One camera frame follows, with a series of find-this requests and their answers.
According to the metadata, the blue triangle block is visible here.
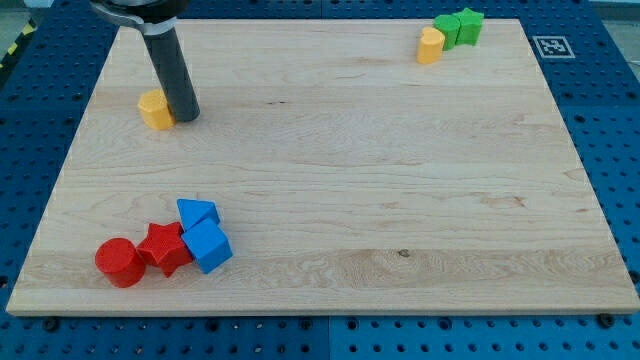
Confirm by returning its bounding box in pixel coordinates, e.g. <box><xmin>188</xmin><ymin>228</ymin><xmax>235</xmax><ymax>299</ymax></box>
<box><xmin>176</xmin><ymin>199</ymin><xmax>221</xmax><ymax>230</ymax></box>

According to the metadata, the green circle block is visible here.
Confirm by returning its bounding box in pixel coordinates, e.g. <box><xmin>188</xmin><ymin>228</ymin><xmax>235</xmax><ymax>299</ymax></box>
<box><xmin>434</xmin><ymin>14</ymin><xmax>460</xmax><ymax>51</ymax></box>

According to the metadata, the yellow heart block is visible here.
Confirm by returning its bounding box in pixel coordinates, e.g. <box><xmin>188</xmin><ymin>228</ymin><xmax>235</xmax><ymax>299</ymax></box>
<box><xmin>416</xmin><ymin>27</ymin><xmax>445</xmax><ymax>64</ymax></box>

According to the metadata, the black board stop bolt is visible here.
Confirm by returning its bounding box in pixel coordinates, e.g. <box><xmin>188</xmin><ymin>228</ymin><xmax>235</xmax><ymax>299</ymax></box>
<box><xmin>597</xmin><ymin>313</ymin><xmax>616</xmax><ymax>329</ymax></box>
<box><xmin>42</xmin><ymin>317</ymin><xmax>60</xmax><ymax>333</ymax></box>

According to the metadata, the blue cube block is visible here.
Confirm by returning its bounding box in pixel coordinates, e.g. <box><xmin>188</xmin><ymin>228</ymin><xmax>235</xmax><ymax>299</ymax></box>
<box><xmin>182</xmin><ymin>218</ymin><xmax>233</xmax><ymax>274</ymax></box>

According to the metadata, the yellow hexagon block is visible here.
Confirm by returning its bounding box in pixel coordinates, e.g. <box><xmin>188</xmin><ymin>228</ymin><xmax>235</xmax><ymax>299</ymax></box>
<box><xmin>137</xmin><ymin>88</ymin><xmax>176</xmax><ymax>130</ymax></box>

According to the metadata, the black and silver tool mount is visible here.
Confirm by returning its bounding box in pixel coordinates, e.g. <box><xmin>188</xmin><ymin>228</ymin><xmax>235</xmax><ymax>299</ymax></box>
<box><xmin>89</xmin><ymin>0</ymin><xmax>190</xmax><ymax>35</ymax></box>

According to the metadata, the red star block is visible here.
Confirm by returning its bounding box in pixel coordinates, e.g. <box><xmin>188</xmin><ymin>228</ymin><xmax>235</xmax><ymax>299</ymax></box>
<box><xmin>136</xmin><ymin>222</ymin><xmax>193</xmax><ymax>278</ymax></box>

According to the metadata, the black board stop bolt right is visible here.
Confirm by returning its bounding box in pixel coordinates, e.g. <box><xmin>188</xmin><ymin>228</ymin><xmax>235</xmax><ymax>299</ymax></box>
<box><xmin>597</xmin><ymin>313</ymin><xmax>616</xmax><ymax>329</ymax></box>

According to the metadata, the black board stop bolt left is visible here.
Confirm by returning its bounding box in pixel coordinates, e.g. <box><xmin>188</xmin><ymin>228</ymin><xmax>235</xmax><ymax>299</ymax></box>
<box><xmin>42</xmin><ymin>317</ymin><xmax>60</xmax><ymax>333</ymax></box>

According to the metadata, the red cylinder block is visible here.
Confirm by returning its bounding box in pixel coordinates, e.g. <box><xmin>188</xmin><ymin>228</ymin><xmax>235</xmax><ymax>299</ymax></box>
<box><xmin>94</xmin><ymin>238</ymin><xmax>146</xmax><ymax>288</ymax></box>

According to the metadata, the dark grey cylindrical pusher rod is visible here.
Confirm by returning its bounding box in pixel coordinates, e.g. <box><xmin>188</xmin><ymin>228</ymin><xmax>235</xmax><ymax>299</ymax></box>
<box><xmin>142</xmin><ymin>18</ymin><xmax>200</xmax><ymax>122</ymax></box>

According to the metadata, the green star block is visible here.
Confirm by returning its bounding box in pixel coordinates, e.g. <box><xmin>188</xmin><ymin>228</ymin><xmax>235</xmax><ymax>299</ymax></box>
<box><xmin>453</xmin><ymin>8</ymin><xmax>484</xmax><ymax>46</ymax></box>

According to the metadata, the white fiducial marker tag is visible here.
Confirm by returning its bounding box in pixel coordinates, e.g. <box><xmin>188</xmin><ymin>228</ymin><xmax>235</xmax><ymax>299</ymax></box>
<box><xmin>532</xmin><ymin>35</ymin><xmax>575</xmax><ymax>59</ymax></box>

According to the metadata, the light wooden board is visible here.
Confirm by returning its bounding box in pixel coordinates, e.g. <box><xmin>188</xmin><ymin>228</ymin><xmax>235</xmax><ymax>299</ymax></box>
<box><xmin>7</xmin><ymin>19</ymin><xmax>639</xmax><ymax>317</ymax></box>

